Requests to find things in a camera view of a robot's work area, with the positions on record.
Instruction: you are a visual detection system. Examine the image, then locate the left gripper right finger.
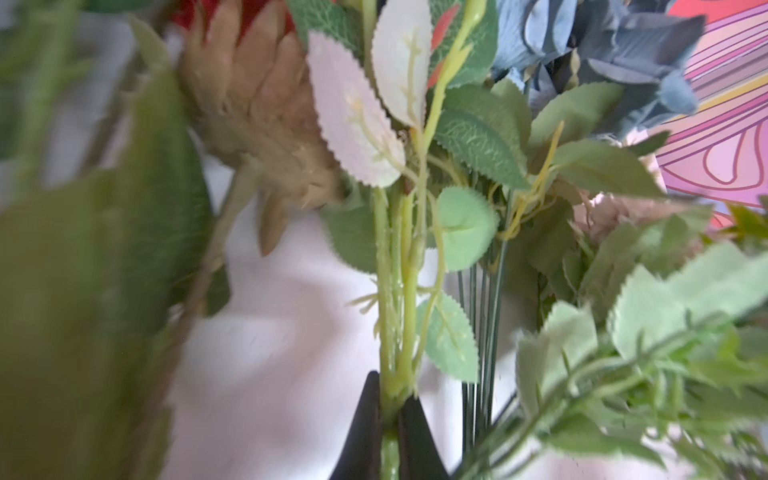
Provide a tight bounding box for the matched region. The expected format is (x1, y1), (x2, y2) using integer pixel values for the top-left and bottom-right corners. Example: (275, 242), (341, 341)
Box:
(398, 396), (450, 480)

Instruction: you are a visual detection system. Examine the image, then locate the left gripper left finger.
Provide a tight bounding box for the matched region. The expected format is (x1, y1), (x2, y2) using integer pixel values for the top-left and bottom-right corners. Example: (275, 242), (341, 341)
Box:
(329, 371), (382, 480)

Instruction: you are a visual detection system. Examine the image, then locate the peach rose leafy stem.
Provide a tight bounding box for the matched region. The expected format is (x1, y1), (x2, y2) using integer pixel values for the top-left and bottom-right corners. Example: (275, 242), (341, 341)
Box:
(288, 1), (499, 479)

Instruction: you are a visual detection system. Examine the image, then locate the pink purple mixed bouquet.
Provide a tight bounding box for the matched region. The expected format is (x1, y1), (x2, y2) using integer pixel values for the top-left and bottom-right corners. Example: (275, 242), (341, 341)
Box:
(1, 1), (215, 479)

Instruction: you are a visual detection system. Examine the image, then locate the pink rose green bouquet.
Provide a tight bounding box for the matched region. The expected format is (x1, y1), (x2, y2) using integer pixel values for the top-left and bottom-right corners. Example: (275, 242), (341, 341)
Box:
(456, 196), (767, 479)

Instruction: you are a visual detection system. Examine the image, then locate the red protea flower stem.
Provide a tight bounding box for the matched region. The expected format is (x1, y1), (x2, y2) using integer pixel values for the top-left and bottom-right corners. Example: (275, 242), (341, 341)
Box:
(121, 1), (344, 479)

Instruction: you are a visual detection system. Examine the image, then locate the dusty blue hydrangea stem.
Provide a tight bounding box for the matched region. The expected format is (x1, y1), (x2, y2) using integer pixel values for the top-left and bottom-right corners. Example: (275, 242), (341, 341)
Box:
(458, 0), (709, 457)

